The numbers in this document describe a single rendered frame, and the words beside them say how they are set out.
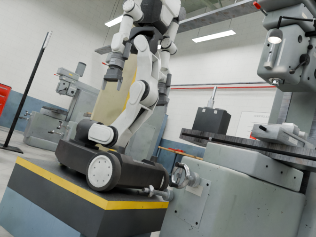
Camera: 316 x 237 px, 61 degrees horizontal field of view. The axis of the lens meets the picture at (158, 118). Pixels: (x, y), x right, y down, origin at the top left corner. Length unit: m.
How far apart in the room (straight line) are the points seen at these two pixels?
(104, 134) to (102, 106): 1.21
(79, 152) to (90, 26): 9.52
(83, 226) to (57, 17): 9.60
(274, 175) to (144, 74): 0.95
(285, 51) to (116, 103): 1.83
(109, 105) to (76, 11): 8.19
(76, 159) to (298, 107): 1.51
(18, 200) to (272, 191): 1.41
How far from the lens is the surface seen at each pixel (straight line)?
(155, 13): 1.87
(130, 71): 3.05
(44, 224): 1.60
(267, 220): 1.61
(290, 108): 2.12
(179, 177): 1.26
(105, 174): 1.41
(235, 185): 1.31
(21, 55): 10.12
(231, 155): 1.47
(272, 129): 1.44
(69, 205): 1.47
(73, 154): 1.67
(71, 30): 10.67
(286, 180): 1.66
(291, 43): 1.77
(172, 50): 2.06
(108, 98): 2.92
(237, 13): 5.55
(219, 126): 1.89
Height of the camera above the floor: 0.67
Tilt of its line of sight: 7 degrees up
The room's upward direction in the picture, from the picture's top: 18 degrees clockwise
